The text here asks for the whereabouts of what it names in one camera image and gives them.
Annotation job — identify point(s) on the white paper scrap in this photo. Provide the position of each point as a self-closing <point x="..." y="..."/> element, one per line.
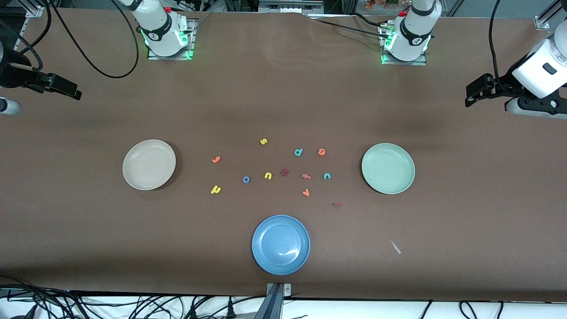
<point x="395" y="247"/>

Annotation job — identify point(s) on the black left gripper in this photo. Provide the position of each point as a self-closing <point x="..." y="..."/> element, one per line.
<point x="503" y="85"/>

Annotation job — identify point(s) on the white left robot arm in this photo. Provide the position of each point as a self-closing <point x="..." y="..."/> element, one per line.
<point x="409" y="35"/>

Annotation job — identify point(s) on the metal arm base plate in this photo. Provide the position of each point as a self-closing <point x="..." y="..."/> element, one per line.
<point x="170" y="57"/>
<point x="405" y="63"/>

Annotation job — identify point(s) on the grey metal box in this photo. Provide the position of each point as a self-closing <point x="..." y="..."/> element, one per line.
<point x="290" y="5"/>

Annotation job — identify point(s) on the blue round plate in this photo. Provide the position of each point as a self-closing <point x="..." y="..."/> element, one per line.
<point x="281" y="244"/>

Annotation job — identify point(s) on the beige round plate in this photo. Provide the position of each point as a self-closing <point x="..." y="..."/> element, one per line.
<point x="149" y="165"/>

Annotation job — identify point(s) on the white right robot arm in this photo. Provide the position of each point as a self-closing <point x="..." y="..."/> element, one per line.
<point x="164" y="33"/>

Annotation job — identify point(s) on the green round plate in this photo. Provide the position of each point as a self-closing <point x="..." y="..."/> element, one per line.
<point x="388" y="168"/>

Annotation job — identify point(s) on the brown table cover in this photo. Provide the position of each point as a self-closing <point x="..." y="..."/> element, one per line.
<point x="88" y="230"/>

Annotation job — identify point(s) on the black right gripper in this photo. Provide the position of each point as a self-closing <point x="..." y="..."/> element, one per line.
<point x="13" y="73"/>

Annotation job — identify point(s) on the yellow foam letter h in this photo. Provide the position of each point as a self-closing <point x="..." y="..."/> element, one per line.
<point x="215" y="190"/>

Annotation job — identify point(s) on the aluminium frame profile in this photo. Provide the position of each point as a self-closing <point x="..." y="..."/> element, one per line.
<point x="547" y="17"/>
<point x="34" y="9"/>

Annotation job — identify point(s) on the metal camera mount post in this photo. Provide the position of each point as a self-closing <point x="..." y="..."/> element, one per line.
<point x="275" y="297"/>

